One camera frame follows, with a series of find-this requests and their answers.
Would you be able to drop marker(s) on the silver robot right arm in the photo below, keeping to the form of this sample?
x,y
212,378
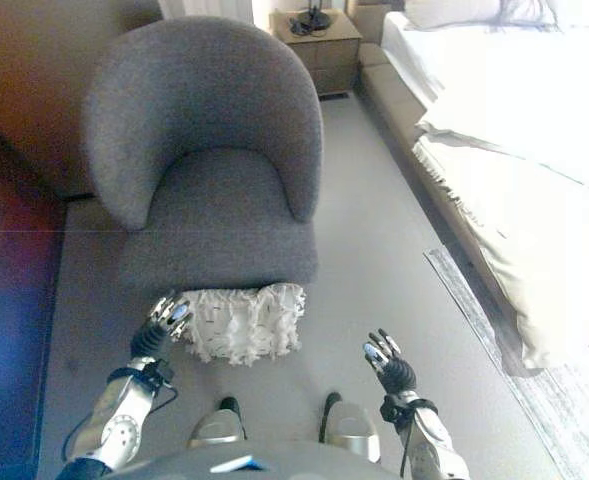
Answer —
x,y
434,440

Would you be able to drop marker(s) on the silver robot left leg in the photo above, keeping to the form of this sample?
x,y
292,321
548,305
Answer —
x,y
219,425

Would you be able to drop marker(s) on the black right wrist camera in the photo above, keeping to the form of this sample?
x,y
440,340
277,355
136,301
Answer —
x,y
391,410

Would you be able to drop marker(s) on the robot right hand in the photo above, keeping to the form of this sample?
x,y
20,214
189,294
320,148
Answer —
x,y
396,375

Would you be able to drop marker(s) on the silver robot right leg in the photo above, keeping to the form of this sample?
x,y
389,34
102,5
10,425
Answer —
x,y
351,427

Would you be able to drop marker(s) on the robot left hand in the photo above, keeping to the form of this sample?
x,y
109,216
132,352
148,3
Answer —
x,y
149,340

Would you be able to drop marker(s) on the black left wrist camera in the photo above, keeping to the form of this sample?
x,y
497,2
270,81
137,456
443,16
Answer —
x,y
163,372

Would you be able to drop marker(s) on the white fringed cushion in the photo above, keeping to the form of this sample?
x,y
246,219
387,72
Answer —
x,y
244,325

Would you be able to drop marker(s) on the silver robot leg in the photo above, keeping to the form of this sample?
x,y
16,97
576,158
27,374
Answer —
x,y
219,425
351,427

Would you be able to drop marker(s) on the black lamp base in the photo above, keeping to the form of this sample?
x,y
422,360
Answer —
x,y
314,20

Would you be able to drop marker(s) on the grey robot torso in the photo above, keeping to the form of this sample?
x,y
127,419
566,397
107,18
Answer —
x,y
174,462

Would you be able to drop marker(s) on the white pillow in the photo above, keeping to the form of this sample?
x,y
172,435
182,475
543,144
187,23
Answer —
x,y
454,12

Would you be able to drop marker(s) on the white bed duvet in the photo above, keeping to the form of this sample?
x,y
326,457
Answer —
x,y
514,90

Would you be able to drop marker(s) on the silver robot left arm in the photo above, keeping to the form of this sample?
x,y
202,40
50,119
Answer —
x,y
119,425

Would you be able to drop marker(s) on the wooden nightstand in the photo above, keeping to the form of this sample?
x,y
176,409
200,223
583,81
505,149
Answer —
x,y
329,55

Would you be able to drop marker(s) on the grey upholstered armchair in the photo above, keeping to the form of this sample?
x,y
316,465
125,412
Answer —
x,y
199,100

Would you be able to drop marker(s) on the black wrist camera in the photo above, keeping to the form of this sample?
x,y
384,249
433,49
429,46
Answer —
x,y
163,372
391,410

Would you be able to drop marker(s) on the brown wooden furniture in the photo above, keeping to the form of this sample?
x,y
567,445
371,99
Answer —
x,y
9,300

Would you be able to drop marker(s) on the grey patterned rug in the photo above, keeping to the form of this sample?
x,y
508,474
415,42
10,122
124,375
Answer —
x,y
549,400

